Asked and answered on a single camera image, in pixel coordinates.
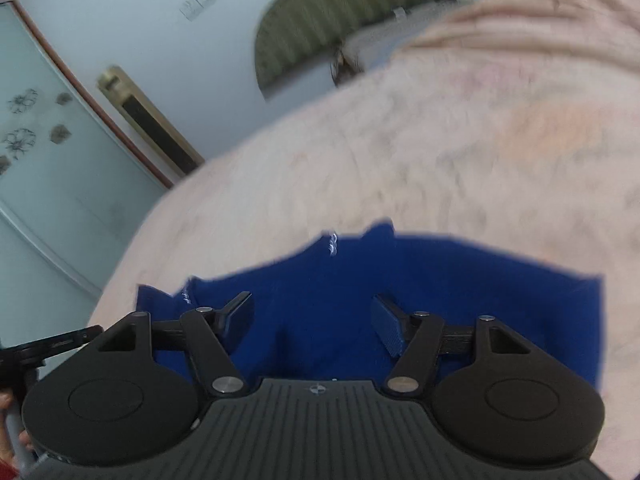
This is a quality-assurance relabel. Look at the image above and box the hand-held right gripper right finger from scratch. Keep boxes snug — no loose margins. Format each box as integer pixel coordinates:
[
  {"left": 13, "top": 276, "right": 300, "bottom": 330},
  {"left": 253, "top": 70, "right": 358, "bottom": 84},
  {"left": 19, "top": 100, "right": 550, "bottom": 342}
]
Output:
[{"left": 371, "top": 294, "right": 538, "bottom": 398}]

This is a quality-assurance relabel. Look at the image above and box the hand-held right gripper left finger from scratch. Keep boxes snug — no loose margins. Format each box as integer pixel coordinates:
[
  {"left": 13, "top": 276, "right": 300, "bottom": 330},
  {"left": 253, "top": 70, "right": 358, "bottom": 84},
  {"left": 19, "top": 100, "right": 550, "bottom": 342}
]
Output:
[{"left": 97, "top": 291, "right": 255, "bottom": 398}]

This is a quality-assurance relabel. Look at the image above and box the blue knit garment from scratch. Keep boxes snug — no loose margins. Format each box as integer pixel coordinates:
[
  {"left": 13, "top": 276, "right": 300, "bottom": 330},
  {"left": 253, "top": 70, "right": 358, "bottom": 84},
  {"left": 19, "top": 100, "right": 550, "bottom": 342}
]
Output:
[{"left": 136, "top": 217, "right": 606, "bottom": 391}]

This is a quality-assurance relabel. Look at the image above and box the person's left hand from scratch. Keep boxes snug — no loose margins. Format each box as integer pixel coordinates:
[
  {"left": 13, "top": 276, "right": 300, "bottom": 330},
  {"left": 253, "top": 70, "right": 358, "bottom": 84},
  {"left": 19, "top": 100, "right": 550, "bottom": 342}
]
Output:
[{"left": 0, "top": 391, "right": 32, "bottom": 456}]

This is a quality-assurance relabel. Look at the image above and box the red cloth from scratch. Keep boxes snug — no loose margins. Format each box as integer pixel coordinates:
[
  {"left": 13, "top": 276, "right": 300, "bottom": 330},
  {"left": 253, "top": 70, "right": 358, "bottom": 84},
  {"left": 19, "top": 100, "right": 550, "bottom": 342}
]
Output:
[{"left": 0, "top": 452, "right": 22, "bottom": 480}]

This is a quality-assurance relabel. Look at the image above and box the frosted glass sliding door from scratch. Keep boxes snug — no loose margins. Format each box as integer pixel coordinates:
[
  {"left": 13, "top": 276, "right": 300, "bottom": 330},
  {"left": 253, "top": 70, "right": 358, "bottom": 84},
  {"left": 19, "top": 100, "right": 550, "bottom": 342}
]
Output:
[{"left": 0, "top": 0, "right": 173, "bottom": 351}]

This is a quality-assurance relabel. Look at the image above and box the pink bed blanket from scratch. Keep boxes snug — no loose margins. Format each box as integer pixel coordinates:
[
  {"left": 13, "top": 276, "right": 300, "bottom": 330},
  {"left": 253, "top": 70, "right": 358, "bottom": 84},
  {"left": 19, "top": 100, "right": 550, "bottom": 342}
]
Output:
[{"left": 85, "top": 0, "right": 640, "bottom": 480}]

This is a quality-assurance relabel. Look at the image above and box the gold and black tower appliance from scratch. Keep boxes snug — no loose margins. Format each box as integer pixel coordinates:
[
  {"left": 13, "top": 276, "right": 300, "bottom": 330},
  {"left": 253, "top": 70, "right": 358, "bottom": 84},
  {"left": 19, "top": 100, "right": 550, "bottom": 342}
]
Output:
[{"left": 96, "top": 65, "right": 206, "bottom": 178}]

